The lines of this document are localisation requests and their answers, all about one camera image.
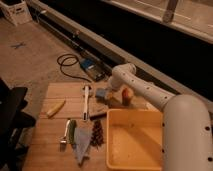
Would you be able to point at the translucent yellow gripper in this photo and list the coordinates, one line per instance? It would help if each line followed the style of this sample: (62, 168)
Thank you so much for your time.
(110, 95)

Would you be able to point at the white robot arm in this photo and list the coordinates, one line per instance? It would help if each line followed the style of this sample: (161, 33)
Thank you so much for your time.
(187, 135)

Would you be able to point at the red yellow apple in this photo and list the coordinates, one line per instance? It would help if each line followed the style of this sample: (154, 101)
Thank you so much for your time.
(127, 95)

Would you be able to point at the blue power device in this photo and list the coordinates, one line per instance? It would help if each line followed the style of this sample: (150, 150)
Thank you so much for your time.
(92, 69)

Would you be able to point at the bunch of dark grapes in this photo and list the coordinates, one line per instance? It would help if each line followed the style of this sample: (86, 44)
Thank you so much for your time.
(97, 134)

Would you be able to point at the green cucumber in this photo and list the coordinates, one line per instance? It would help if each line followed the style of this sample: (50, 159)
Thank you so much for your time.
(72, 126)

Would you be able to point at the yellow plastic bin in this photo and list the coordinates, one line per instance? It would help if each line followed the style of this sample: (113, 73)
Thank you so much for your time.
(134, 140)

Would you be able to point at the grey folded cloth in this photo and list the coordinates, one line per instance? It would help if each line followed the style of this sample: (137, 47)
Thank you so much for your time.
(82, 137)

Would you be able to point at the yellow banana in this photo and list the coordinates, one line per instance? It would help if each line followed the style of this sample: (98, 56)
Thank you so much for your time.
(51, 112)

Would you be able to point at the silver metal utensil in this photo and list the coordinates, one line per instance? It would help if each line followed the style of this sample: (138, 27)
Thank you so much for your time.
(64, 138)

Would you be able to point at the black chair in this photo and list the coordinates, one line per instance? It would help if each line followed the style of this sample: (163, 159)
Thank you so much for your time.
(12, 121)

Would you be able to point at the white cardboard box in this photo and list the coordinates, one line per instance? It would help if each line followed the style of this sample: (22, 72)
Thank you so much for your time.
(17, 14)

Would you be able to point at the white handled utensil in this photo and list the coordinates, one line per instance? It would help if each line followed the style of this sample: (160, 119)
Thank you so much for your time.
(87, 95)

